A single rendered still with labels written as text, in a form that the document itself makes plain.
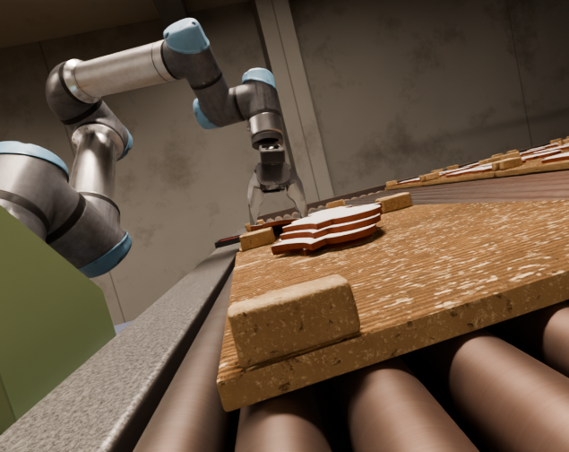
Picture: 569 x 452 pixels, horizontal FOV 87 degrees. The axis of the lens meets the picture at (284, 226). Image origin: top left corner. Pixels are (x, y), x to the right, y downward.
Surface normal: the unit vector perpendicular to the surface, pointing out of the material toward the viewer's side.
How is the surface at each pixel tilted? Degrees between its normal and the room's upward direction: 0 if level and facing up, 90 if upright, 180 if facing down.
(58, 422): 0
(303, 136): 90
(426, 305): 0
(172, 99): 90
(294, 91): 90
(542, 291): 90
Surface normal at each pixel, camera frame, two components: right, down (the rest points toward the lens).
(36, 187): 0.90, -0.40
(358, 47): 0.10, 0.06
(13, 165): 0.54, -0.65
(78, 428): -0.24, -0.97
